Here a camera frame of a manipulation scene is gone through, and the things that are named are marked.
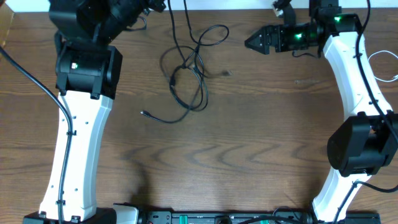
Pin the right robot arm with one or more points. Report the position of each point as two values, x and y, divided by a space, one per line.
367 139

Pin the cardboard panel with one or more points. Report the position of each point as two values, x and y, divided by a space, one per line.
6 18

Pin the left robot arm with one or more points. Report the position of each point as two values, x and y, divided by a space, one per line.
88 68

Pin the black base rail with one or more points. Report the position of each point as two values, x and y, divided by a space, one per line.
279 215

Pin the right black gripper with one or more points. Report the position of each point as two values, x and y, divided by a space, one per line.
278 30

